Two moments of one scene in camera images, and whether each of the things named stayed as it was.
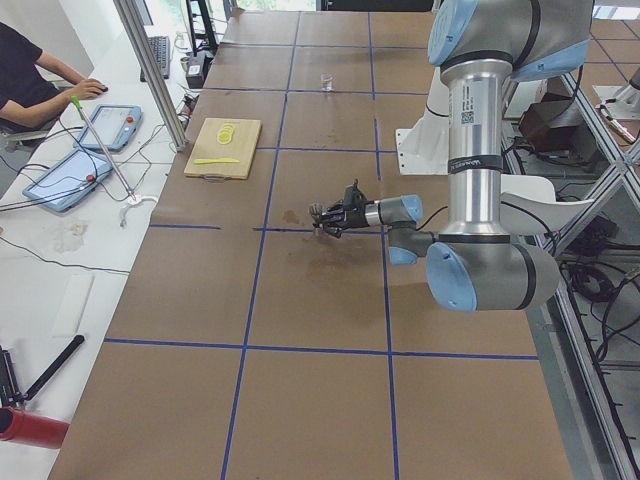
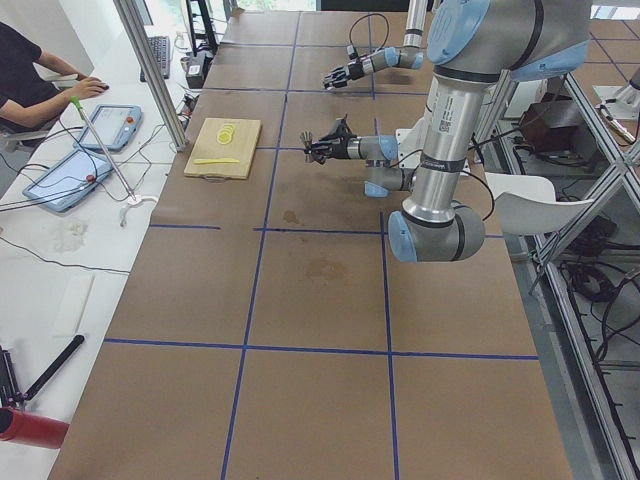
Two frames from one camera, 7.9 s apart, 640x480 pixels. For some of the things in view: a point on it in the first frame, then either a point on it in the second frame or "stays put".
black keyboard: x=160 y=46 stays put
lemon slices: x=224 y=135 stays put
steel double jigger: x=316 y=211 -> x=306 y=137
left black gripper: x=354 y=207 -> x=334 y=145
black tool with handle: x=10 y=394 stays put
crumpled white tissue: x=71 y=239 stays put
